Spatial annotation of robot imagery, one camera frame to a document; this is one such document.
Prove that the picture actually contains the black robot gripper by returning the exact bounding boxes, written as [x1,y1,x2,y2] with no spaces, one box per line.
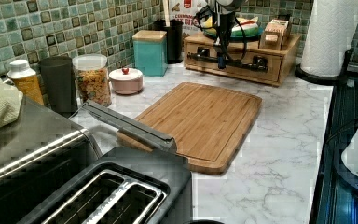
[206,0,247,69]

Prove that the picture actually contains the wooden drawer with black handle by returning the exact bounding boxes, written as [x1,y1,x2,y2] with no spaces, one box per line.
[185,42,282,86]

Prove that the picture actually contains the wooden drawer cabinet box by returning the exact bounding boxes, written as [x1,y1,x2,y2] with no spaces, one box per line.
[184,33,300,86]

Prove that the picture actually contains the yellow lemon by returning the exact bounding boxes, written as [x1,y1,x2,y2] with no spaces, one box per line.
[203,17,215,34]

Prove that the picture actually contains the blue plate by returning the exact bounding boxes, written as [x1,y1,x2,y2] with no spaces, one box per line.
[203,27,263,42]

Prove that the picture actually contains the toy watermelon slice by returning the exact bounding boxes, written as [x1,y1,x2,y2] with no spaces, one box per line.
[231,17,259,37]

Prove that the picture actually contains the black utensil holder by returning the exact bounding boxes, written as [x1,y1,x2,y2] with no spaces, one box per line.
[151,0,185,65]

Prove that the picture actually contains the cinnamon bites cereal box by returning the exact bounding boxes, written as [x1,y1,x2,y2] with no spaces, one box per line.
[169,0,207,35]

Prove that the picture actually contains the small wooden knife block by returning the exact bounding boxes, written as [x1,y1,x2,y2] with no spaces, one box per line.
[258,19,291,50]

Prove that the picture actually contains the bamboo cutting board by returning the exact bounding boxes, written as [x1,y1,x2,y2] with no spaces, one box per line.
[116,81,263,175]

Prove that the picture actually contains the teal canister with wooden lid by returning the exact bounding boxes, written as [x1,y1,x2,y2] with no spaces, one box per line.
[132,30,168,77]

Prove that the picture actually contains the pink lidded sugar bowl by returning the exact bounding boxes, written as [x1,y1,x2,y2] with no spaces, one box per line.
[109,67,143,95]

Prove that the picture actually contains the white paper towel roll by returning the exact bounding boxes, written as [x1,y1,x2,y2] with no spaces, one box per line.
[300,0,358,77]

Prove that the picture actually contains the black paper towel holder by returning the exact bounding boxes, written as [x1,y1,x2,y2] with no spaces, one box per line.
[295,50,352,86]

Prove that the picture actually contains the clear cereal jar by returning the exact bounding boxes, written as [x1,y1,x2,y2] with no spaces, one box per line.
[73,54,111,106]

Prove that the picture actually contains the black two-slot toaster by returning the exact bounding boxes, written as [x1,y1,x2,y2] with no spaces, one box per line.
[18,147,192,224]

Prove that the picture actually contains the dark grey tumbler cup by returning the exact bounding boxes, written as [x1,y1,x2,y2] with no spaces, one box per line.
[40,56,77,118]

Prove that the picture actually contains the white-capped orange spice bottle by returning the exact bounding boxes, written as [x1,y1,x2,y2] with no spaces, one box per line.
[7,60,44,105]

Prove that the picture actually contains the stainless steel toaster oven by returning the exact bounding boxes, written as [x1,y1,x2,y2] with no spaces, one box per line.
[0,97,102,224]

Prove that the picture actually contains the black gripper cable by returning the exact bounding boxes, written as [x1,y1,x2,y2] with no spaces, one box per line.
[193,5,249,63]

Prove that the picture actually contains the grey oven door handle bar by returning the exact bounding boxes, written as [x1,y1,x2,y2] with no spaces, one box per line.
[81,100,177,153]

